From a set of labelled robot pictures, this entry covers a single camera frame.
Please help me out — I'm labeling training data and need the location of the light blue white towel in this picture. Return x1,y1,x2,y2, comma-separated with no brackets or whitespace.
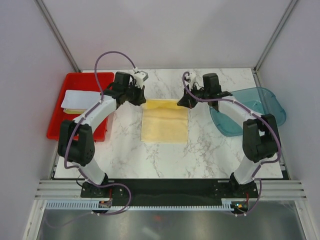
60,89,101,110

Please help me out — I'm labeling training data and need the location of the red plastic bin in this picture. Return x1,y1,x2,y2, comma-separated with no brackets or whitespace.
46,72,115,142

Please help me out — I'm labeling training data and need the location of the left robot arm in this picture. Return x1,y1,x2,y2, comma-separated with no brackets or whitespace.
57,70,149,197

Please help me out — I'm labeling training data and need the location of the left aluminium frame post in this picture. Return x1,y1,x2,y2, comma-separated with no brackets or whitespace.
34,0,81,73

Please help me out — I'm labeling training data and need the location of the blue transparent plastic tub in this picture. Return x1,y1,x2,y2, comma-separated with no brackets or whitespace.
209,87,287,137

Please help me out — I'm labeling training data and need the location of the right aluminium frame post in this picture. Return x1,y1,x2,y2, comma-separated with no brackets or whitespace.
252,0,300,74

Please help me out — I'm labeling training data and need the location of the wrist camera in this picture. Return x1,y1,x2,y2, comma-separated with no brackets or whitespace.
133,71,149,89
185,72,197,91

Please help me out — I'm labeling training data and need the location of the aluminium front rail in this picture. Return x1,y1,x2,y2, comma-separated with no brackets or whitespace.
35,180,307,201

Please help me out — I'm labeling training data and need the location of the yellow patterned towel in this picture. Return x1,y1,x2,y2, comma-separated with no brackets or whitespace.
63,108,86,115

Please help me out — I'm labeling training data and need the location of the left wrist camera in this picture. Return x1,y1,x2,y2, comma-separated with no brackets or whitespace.
133,71,149,89

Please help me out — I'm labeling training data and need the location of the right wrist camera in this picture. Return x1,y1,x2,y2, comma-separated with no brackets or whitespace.
185,72,197,91

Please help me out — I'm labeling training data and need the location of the cream towel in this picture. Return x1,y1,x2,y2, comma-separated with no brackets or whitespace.
141,99,188,144

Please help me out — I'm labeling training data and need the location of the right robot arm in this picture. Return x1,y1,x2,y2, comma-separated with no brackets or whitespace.
177,71,282,197

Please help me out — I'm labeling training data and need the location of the aluminium frame post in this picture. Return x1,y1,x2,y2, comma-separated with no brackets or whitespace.
252,0,300,74
34,0,81,73

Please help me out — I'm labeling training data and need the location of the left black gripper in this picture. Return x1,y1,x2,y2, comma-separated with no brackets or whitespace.
123,82,146,107

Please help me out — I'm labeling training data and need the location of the white cable duct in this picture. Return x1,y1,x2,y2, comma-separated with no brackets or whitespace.
45,200,234,211

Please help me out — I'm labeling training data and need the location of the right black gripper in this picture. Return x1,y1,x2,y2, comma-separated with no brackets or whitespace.
178,83,210,109

